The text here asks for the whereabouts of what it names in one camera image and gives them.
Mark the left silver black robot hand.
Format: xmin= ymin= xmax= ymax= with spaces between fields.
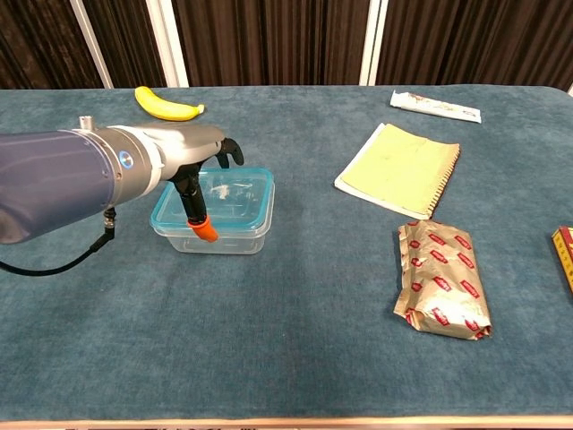
xmin=151 ymin=125 xmax=245 ymax=245

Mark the blue plastic lid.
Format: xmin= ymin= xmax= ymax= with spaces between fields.
xmin=149 ymin=166 xmax=276 ymax=239

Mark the clear plastic container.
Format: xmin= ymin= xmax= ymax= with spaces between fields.
xmin=153 ymin=172 xmax=276 ymax=256

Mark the red yellow printed box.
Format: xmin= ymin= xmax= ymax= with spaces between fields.
xmin=551 ymin=225 xmax=573 ymax=296

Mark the yellow banana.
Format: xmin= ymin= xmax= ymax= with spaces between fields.
xmin=134 ymin=85 xmax=206 ymax=123

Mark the dark brown pleated curtain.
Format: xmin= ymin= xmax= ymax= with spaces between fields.
xmin=0 ymin=0 xmax=573 ymax=91

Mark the teal table cloth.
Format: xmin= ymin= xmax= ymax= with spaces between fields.
xmin=0 ymin=84 xmax=573 ymax=423

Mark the spiral-bound notebook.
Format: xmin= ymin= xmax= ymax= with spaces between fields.
xmin=333 ymin=122 xmax=462 ymax=221

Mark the white toothpaste tube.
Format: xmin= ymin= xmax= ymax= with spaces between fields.
xmin=389 ymin=90 xmax=483 ymax=125

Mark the gold red foil snack pack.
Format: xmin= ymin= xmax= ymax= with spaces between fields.
xmin=392 ymin=219 xmax=493 ymax=342

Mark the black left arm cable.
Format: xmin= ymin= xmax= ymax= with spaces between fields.
xmin=0 ymin=207 xmax=119 ymax=278

